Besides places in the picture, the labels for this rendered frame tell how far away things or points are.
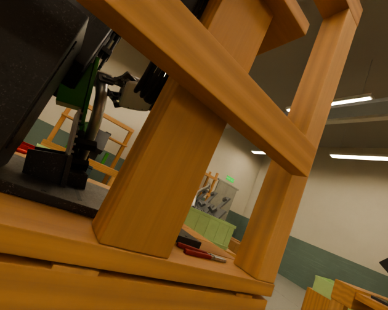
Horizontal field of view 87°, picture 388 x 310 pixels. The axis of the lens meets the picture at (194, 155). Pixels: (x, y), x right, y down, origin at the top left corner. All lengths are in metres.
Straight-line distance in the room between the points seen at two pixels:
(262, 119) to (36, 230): 0.44
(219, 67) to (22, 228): 0.39
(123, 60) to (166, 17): 6.51
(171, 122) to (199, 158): 0.09
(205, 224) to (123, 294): 1.02
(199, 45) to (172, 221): 0.32
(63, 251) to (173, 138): 0.24
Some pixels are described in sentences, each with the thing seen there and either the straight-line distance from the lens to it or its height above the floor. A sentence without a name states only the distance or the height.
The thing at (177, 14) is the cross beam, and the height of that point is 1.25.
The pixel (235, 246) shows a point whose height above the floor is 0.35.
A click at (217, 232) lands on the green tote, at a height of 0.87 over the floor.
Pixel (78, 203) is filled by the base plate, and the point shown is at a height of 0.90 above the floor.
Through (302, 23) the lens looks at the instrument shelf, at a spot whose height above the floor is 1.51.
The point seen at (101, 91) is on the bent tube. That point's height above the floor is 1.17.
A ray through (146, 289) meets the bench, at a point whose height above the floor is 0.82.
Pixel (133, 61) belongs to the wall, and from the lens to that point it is 6.96.
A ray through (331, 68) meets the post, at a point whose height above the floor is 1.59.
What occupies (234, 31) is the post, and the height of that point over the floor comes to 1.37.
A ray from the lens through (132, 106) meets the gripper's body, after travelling 0.73.
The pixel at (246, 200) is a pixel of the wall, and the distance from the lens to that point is 9.34.
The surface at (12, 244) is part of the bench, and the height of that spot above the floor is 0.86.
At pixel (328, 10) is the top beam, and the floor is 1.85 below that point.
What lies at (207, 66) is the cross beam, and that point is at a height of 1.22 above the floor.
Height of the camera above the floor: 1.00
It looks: 11 degrees up
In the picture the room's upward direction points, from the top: 24 degrees clockwise
